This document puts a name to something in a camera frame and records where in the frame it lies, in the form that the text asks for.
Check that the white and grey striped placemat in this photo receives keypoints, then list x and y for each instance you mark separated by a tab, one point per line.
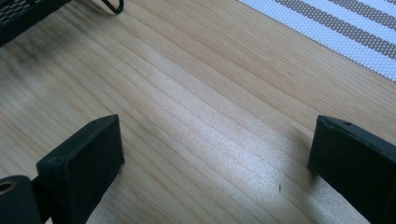
339	28

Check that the black metal mesh basket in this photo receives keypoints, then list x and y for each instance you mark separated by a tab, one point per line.
21	15

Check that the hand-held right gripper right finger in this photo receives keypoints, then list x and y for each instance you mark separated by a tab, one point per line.
358	161

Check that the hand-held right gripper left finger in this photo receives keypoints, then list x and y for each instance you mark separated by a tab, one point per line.
84	168

